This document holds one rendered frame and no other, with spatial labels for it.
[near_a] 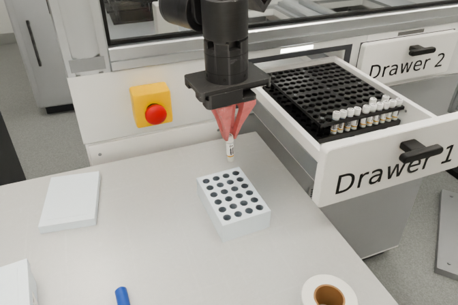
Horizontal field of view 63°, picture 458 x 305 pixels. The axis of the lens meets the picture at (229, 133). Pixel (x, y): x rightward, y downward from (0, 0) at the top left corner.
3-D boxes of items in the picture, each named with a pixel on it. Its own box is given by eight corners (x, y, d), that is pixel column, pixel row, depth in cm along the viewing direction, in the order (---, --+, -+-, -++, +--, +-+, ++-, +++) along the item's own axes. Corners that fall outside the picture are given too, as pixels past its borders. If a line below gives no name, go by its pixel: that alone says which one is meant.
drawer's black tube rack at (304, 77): (396, 135, 71) (405, 105, 68) (315, 156, 66) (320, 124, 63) (329, 87, 89) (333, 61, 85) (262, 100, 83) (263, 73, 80)
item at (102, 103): (464, 70, 106) (482, 18, 98) (83, 144, 75) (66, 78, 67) (295, -5, 180) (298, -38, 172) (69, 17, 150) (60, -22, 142)
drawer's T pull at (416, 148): (442, 154, 56) (446, 146, 55) (403, 165, 54) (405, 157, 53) (424, 141, 59) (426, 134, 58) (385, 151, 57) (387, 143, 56)
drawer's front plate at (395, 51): (446, 71, 101) (461, 30, 95) (356, 88, 92) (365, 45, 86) (441, 69, 102) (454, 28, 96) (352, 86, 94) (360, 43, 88)
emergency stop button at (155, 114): (168, 124, 71) (166, 105, 69) (147, 128, 70) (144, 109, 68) (164, 116, 74) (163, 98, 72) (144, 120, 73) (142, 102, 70)
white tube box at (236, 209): (269, 227, 62) (271, 210, 60) (222, 242, 60) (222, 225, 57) (238, 182, 72) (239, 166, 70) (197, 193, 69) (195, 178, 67)
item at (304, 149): (446, 156, 67) (457, 126, 63) (321, 191, 59) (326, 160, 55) (321, 70, 98) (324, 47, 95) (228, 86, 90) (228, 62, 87)
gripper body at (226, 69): (184, 86, 52) (178, 34, 48) (249, 72, 56) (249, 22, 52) (201, 107, 47) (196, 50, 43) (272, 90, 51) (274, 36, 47)
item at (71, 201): (96, 225, 63) (94, 218, 62) (40, 233, 61) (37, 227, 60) (100, 177, 73) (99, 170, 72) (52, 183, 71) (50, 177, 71)
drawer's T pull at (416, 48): (435, 52, 91) (437, 47, 90) (411, 56, 88) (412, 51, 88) (424, 47, 93) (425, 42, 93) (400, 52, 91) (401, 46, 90)
